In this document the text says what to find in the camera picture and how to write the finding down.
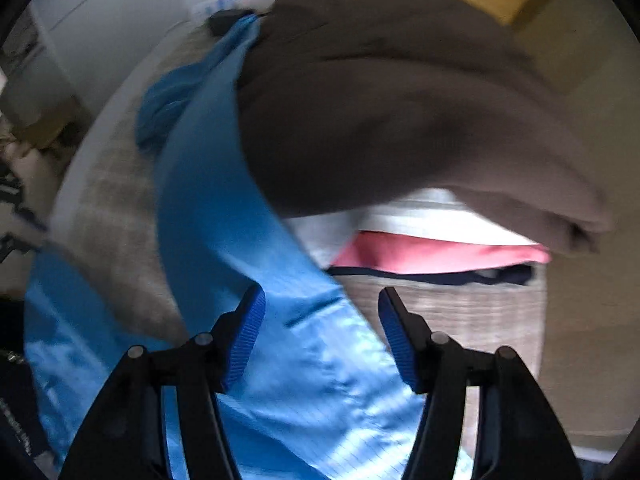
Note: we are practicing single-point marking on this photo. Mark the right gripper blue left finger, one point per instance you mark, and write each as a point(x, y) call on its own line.
point(234, 336)

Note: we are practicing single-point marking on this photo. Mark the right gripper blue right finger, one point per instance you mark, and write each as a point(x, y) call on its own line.
point(407, 335)

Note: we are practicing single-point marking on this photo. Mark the blue shiny jacket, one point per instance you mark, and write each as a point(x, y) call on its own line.
point(321, 397)

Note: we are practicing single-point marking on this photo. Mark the pink folded garment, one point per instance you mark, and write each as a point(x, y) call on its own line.
point(402, 254)

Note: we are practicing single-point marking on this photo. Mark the navy folded garment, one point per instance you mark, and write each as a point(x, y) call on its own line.
point(520, 274)

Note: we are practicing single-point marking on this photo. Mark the white folded garment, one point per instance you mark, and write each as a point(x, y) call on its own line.
point(433, 213)

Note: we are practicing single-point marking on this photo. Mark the plaid woven table cloth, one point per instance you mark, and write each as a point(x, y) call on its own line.
point(104, 222)

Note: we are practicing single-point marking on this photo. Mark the brown folded garment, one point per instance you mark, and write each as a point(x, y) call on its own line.
point(346, 104)

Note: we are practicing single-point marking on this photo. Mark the white power strip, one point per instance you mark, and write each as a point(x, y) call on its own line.
point(203, 10)

